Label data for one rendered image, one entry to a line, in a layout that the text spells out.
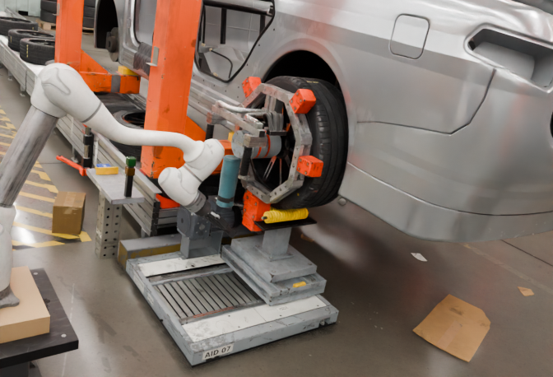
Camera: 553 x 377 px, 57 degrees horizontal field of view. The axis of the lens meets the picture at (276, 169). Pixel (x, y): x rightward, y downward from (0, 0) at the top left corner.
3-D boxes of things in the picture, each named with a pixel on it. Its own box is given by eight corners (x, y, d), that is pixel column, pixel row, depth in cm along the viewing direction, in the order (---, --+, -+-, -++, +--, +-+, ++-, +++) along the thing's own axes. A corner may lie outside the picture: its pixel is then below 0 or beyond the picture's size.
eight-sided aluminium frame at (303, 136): (296, 216, 236) (320, 104, 219) (285, 218, 232) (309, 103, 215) (236, 174, 276) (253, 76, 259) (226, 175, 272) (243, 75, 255)
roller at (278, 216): (310, 220, 261) (313, 209, 259) (264, 225, 243) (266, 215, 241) (304, 215, 265) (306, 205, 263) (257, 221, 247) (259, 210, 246)
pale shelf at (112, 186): (144, 202, 258) (145, 197, 258) (111, 205, 248) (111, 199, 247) (116, 172, 290) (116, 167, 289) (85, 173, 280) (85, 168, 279)
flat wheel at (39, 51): (43, 54, 681) (44, 37, 674) (86, 64, 670) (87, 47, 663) (7, 58, 619) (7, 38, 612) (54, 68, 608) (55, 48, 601)
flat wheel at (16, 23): (44, 39, 807) (45, 25, 800) (1, 36, 758) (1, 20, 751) (27, 32, 847) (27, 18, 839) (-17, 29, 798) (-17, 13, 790)
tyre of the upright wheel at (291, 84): (380, 163, 227) (324, 51, 253) (342, 165, 213) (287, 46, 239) (302, 227, 273) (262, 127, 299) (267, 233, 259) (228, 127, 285)
